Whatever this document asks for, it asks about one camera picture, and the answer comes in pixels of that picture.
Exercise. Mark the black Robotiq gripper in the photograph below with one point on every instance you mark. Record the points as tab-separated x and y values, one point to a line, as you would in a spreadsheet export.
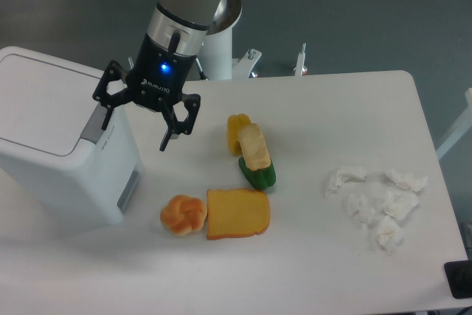
158	79

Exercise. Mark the white push-button trash can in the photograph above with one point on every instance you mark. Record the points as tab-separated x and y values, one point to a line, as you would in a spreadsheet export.
61	144

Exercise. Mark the yellow toy bell pepper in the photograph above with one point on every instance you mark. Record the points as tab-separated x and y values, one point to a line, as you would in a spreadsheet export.
234	123

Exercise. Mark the beige toy bread loaf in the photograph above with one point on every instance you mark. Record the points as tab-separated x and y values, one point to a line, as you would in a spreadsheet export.
254	147

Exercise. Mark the knotted toy bread roll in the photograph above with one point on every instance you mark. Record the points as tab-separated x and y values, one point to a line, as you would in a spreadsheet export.
183	215

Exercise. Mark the green toy bell pepper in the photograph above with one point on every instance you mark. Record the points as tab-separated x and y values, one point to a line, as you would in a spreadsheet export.
260	179

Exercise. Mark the toy toast slice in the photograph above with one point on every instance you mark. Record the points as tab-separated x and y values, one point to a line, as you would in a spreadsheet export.
236	213

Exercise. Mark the crumpled white tissue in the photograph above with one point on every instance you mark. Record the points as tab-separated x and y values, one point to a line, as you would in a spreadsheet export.
342	175
389	235
359	205
407	181
399	204

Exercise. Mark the crumpled white tissue middle left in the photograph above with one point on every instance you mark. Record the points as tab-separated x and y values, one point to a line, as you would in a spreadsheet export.
359	205

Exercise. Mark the crumpled white tissue top right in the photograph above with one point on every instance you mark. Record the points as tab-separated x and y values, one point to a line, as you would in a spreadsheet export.
407	181

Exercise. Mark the crumpled white tissue middle right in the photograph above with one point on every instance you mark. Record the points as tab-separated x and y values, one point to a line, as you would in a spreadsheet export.
399	204

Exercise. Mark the crumpled white tissue bottom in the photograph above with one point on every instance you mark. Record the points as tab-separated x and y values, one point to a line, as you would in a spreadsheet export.
389	235

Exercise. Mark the black device at edge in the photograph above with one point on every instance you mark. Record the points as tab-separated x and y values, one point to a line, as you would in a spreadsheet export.
458	275

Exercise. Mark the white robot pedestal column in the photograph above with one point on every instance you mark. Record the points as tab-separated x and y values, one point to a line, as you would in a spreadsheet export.
219	35

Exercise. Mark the white pedestal base frame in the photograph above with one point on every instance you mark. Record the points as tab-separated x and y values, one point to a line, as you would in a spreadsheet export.
258	64

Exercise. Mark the white frame leg right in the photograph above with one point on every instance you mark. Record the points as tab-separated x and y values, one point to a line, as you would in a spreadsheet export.
457	130

